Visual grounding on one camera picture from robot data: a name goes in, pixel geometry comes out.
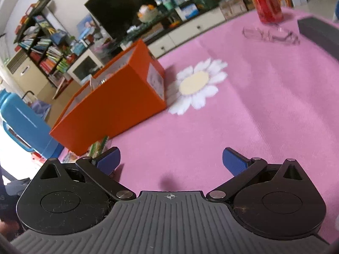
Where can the white daisy coaster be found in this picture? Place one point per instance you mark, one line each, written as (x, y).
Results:
(194, 85)

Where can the white air conditioner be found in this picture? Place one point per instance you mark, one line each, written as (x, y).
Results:
(25, 73)

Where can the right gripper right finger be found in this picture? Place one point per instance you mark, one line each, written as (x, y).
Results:
(243, 169)

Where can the black television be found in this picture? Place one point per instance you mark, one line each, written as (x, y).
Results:
(116, 16)

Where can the dark grey glasses case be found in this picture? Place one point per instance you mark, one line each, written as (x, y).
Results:
(320, 33)

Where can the orange storage box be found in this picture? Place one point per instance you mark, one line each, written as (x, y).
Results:
(128, 90)

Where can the blue thermos flask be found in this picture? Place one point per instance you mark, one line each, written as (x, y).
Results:
(26, 128)

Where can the red soda can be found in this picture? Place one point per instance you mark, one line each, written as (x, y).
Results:
(269, 11)

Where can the wooden bookshelf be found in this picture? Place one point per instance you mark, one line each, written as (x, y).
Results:
(45, 45)

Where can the fruit bowl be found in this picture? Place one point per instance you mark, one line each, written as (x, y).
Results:
(147, 13)

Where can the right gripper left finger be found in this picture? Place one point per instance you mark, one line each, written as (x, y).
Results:
(99, 170)

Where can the white tv cabinet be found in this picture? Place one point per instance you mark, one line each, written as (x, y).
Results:
(161, 38)

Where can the pink tablecloth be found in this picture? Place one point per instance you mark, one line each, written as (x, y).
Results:
(272, 100)

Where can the clear eyeglasses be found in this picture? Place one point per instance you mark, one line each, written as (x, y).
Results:
(272, 35)

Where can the green snack pack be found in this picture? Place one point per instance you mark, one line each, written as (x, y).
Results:
(97, 148)

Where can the white glass door cabinet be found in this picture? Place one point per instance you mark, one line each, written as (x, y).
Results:
(87, 64)

